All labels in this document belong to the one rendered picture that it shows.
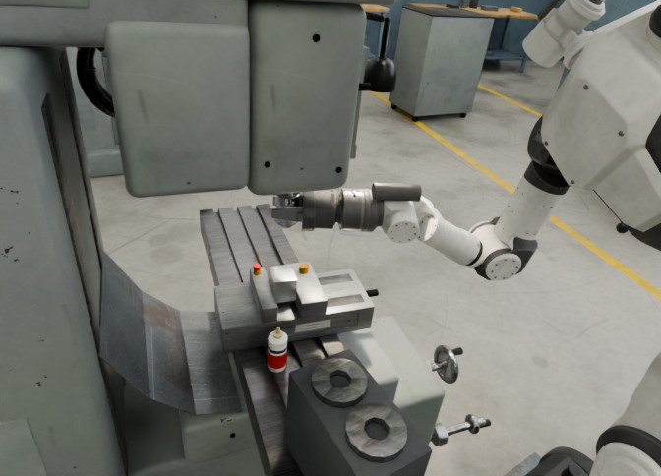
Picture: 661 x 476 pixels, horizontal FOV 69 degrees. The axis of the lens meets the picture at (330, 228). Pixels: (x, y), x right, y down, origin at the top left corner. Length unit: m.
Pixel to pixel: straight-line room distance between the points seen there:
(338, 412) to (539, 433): 1.68
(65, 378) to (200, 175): 0.36
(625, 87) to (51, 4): 0.71
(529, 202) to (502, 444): 1.39
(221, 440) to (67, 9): 0.84
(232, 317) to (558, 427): 1.70
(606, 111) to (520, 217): 0.40
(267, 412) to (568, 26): 0.85
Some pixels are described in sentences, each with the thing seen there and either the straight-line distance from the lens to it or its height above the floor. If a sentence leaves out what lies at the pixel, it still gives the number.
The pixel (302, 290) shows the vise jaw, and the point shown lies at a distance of 1.09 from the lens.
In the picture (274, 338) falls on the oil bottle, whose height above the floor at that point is 1.01.
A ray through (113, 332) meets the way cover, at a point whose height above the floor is 1.04.
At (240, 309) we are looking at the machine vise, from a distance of 1.10.
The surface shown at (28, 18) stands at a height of 1.60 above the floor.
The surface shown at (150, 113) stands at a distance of 0.73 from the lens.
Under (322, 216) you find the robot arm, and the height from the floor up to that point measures 1.24.
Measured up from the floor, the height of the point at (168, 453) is 0.72.
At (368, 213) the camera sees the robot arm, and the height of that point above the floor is 1.25.
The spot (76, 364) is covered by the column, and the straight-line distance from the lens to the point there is 0.83.
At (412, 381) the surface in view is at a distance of 1.37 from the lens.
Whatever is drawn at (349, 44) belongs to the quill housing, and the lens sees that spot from 0.79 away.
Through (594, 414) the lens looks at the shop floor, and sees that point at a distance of 2.58.
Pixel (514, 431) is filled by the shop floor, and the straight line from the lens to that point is 2.33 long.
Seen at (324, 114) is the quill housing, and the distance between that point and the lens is 0.81.
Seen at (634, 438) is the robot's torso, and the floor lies 1.07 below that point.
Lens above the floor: 1.72
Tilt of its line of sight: 32 degrees down
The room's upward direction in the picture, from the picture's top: 6 degrees clockwise
